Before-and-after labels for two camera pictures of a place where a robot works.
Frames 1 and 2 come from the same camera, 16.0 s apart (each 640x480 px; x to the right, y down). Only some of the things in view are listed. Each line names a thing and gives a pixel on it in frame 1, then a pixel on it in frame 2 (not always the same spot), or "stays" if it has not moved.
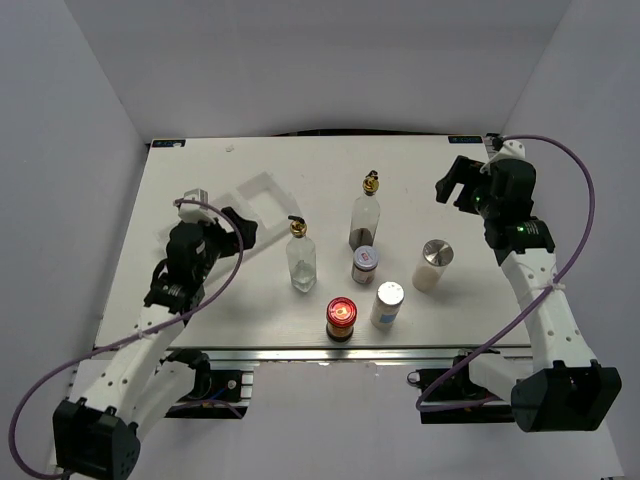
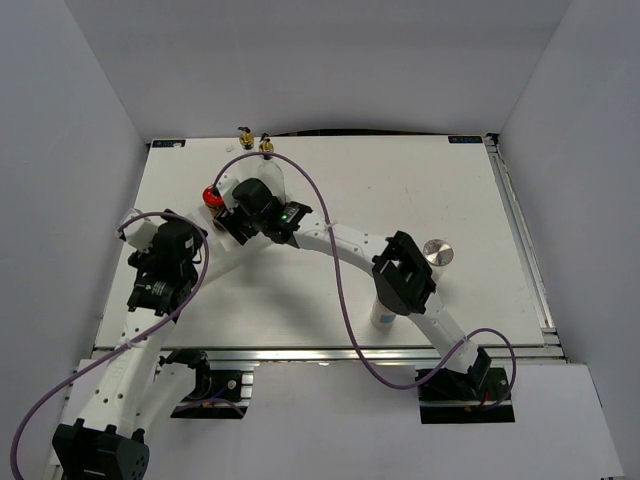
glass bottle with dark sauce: x=365 y=215 -> x=270 y=171
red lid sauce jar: x=341 y=315 -> x=213 y=202
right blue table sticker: x=464 y=139 stays
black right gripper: x=462 y=171 -> x=231 y=222
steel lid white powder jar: x=428 y=273 stays
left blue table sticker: x=169 y=143 stays
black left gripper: x=230 y=239 -> x=142 y=260
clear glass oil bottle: x=301 y=255 -> x=246 y=138
